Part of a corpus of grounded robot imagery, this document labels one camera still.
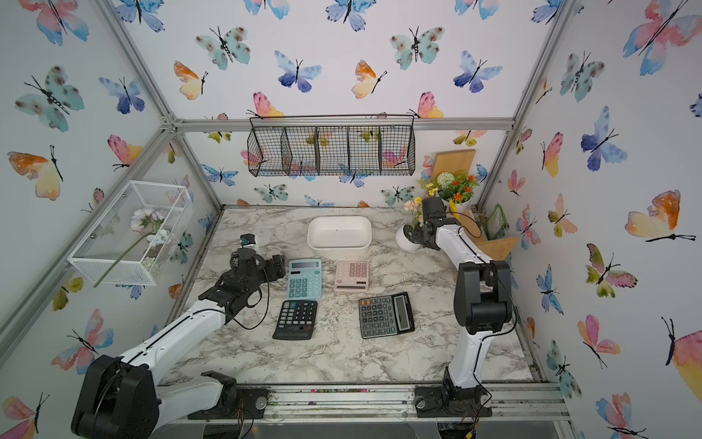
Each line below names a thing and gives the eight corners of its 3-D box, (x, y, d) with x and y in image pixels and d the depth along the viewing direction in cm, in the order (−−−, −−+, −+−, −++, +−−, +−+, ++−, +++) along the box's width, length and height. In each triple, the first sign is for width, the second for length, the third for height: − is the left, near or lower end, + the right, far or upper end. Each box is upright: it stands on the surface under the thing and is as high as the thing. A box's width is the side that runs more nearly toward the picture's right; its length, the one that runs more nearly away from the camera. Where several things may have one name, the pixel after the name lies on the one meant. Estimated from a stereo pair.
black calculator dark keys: (275, 339, 87) (273, 336, 85) (282, 304, 95) (280, 300, 92) (313, 339, 87) (311, 336, 85) (317, 304, 95) (316, 300, 92)
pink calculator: (333, 291, 97) (333, 288, 95) (335, 264, 104) (335, 261, 102) (369, 291, 97) (369, 288, 95) (368, 264, 104) (368, 261, 102)
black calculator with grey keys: (362, 340, 87) (362, 336, 84) (357, 303, 95) (356, 298, 92) (415, 332, 88) (416, 328, 86) (405, 296, 96) (406, 292, 93)
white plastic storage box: (306, 255, 107) (304, 247, 103) (311, 225, 117) (309, 216, 112) (371, 255, 107) (372, 246, 103) (370, 225, 117) (371, 216, 112)
